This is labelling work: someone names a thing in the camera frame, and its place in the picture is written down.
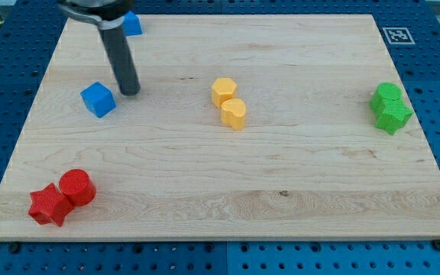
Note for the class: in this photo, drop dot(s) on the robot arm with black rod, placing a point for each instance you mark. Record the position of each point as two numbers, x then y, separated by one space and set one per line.
109 16

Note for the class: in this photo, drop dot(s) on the blue triangle block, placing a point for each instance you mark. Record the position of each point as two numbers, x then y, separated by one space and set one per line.
132 25

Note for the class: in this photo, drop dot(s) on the wooden board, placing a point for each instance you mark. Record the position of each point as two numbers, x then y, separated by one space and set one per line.
309 164

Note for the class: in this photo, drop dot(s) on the yellow heart block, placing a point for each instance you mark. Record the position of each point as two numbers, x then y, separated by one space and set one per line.
233 113

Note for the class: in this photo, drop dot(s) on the yellow hexagon block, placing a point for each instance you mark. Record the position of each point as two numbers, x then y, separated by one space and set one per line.
223 89

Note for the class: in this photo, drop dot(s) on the blue cube block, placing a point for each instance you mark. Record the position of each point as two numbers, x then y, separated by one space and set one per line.
98 99

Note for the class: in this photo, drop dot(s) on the red cylinder block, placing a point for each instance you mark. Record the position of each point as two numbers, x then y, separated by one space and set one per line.
77 186

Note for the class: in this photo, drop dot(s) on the green cylinder block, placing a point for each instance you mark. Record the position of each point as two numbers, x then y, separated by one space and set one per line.
384 93

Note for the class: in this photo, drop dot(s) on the green star block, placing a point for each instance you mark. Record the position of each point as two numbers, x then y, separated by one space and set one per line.
392 115

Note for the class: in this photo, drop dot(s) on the red star block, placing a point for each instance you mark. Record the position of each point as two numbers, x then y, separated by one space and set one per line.
49 206

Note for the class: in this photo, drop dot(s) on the white fiducial marker tag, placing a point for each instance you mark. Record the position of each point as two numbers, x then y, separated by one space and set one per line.
398 36

